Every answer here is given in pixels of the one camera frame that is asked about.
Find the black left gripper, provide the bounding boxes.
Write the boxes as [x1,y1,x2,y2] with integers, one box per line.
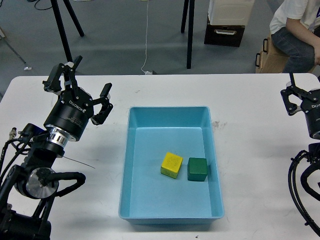
[42,55,113,142]

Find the black storage box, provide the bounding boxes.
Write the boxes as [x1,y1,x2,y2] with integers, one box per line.
[204,18,245,48]

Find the black right stand legs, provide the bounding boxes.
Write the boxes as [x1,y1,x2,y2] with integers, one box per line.
[180,0,195,69]

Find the black left tripod legs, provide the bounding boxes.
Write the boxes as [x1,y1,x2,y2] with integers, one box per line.
[50,0,85,62]

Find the white appliance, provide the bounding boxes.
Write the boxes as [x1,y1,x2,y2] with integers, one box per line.
[208,0,255,26]

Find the yellow block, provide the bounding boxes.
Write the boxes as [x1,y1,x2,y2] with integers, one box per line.
[160,152,183,179]

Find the blue plastic bin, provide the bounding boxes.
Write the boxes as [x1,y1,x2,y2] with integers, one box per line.
[119,106,225,224]

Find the seated person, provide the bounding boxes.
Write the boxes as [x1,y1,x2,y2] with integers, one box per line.
[269,0,320,73]

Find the green block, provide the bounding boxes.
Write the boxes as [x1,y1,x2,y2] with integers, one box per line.
[187,157,208,182]

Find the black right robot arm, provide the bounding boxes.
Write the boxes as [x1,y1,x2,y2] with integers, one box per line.
[280,73,320,235]

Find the white hanging cable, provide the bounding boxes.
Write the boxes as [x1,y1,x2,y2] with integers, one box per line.
[139,0,152,76]

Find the wooden crate seat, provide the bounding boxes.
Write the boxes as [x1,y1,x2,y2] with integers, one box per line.
[255,35,289,74]

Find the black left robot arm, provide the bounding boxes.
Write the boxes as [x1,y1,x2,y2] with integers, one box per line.
[0,56,113,240]

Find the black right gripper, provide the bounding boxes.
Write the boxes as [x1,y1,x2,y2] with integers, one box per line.
[280,73,320,140]

